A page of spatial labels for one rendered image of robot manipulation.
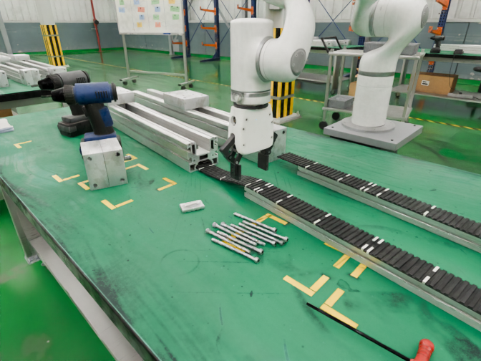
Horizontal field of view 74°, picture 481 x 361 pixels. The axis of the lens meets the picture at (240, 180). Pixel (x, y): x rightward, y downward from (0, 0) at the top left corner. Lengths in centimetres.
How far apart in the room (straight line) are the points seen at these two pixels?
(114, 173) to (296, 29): 54
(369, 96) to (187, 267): 90
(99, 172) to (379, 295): 66
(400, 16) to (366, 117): 32
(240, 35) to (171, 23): 592
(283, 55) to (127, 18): 663
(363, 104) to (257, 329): 94
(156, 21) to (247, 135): 613
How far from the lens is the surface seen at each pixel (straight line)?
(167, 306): 52
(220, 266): 57
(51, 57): 1100
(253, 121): 68
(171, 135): 95
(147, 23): 687
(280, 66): 61
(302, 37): 63
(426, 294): 58
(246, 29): 65
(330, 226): 63
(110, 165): 86
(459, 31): 840
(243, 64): 66
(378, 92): 124
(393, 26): 120
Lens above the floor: 115
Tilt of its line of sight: 26 degrees down
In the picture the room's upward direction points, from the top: straight up
